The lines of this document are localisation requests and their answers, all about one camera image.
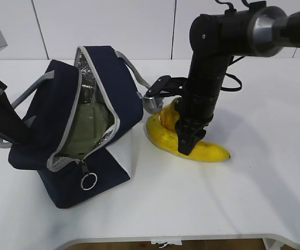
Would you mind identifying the white torn tape piece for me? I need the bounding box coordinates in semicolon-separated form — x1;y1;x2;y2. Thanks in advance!
151;237;183;248

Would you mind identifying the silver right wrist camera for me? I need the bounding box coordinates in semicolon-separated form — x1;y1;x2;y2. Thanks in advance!
143;96;164;115

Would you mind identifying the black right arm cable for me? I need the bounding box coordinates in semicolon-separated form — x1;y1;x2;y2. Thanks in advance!
219;56;245;93

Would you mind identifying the yellow orange round fruit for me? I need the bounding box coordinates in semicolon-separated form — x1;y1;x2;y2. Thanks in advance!
159;97;181;133

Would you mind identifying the green lid glass container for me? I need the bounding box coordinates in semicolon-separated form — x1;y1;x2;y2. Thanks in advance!
60;103;115;157

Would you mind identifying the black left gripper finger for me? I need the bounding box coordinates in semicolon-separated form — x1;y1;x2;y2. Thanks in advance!
0;80;30;144

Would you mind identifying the yellow banana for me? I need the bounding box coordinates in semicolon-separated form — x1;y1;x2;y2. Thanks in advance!
145;115;231;163

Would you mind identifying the navy insulated lunch bag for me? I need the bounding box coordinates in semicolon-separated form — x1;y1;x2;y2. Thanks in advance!
0;46;148;209

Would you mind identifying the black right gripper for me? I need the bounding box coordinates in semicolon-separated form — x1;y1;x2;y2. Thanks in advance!
146;75;218;155

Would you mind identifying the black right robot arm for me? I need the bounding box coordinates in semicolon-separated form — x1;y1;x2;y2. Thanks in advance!
144;1;300;156

